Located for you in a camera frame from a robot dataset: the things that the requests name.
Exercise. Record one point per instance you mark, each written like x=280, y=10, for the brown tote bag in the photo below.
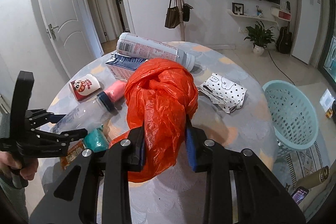
x=172, y=15

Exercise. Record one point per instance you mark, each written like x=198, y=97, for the smartphone with lit screen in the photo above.
x=299, y=194

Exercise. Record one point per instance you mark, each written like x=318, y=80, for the orange plastic bag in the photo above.
x=160, y=95

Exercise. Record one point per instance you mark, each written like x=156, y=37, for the red white wall box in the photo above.
x=281, y=14

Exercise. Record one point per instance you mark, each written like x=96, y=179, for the black small handbag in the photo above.
x=186, y=9

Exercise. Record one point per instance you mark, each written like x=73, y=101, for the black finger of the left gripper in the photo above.
x=63, y=137
x=38, y=117

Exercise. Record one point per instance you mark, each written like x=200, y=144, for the teal crumpled wrapper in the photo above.
x=96, y=140

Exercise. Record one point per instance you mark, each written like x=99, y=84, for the green potted plant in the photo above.
x=260, y=37

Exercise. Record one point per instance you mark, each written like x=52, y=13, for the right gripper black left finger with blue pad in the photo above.
x=73, y=197

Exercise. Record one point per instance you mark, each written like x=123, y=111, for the orange snack packet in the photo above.
x=72, y=154

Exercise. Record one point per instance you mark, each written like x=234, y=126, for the person's left hand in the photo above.
x=28, y=172

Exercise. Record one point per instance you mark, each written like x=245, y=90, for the white refrigerator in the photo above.
x=308, y=18

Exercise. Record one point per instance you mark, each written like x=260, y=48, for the framed butterfly picture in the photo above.
x=238, y=8

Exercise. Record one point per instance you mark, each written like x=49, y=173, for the blue white milk carton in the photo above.
x=122, y=67

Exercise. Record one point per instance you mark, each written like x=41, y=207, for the small figurine on shelf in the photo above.
x=259, y=12

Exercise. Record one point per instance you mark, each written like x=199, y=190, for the white room door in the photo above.
x=72, y=33

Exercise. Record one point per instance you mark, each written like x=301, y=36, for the clear plastic bottle blue cap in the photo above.
x=89, y=115

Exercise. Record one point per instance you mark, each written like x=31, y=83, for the white wall shelf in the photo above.
x=230, y=12

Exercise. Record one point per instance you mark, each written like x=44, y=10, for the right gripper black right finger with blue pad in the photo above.
x=261, y=198

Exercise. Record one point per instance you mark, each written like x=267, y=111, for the white black-spotted paper bag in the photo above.
x=228, y=95

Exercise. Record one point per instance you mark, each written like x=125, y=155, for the rolled beige mat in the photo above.
x=314, y=179

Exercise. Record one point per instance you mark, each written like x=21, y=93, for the red white panda cup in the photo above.
x=84, y=87

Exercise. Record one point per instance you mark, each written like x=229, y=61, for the black guitar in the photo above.
x=284, y=41

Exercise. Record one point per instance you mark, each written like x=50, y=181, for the pink crumpled wrapper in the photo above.
x=116, y=91

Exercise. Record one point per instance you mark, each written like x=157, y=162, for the large white pink bottle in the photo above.
x=135, y=46

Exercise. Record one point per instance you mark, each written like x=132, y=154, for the light blue laundry basket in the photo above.
x=293, y=116

